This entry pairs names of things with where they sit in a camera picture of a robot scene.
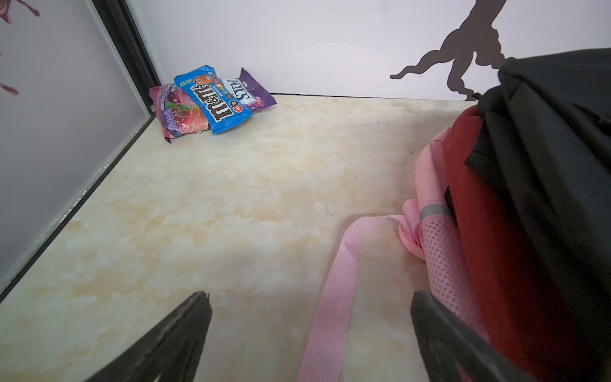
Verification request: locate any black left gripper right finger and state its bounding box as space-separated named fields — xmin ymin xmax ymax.
xmin=411 ymin=291 xmax=535 ymax=382

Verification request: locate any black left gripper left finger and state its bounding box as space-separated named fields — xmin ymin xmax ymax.
xmin=88 ymin=291 xmax=213 ymax=381

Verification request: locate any pink backpack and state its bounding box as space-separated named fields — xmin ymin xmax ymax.
xmin=298 ymin=132 xmax=487 ymax=381

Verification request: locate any red backpack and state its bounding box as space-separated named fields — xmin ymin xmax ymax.
xmin=442 ymin=107 xmax=593 ymax=381

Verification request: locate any pink red candy bag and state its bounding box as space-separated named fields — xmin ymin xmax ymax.
xmin=149 ymin=84 xmax=210 ymax=143

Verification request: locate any purple Skittles candy bag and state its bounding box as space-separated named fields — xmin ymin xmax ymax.
xmin=221 ymin=68 xmax=277 ymax=112

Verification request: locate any blue M&M's candy bag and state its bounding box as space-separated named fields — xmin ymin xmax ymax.
xmin=174 ymin=65 xmax=253 ymax=135

